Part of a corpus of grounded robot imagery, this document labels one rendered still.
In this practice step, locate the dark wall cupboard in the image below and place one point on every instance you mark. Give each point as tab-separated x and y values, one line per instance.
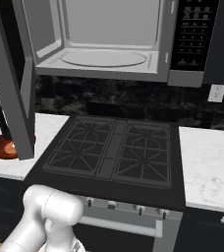
223	39

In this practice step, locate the grey microwave door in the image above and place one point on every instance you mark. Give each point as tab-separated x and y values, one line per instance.
23	131

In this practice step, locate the grey oven knob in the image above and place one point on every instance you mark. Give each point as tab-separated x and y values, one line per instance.
89	201
139	209
164	214
112	204

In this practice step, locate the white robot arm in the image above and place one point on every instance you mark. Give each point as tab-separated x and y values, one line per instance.
51	206

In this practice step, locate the grey oven front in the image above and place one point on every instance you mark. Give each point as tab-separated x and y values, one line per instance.
169	233

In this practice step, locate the white wall socket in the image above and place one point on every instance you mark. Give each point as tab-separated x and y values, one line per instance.
217	93

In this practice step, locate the brown waffle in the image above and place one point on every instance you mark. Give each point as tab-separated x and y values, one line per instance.
6	148

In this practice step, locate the black gas hob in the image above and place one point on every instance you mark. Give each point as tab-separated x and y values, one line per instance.
114	151

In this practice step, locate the dark drawer front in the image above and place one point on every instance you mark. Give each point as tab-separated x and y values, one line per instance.
205	234

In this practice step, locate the dark base cupboard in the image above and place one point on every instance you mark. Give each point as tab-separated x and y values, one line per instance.
6	203

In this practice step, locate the grey microwave oven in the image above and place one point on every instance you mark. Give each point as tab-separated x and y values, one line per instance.
182	78

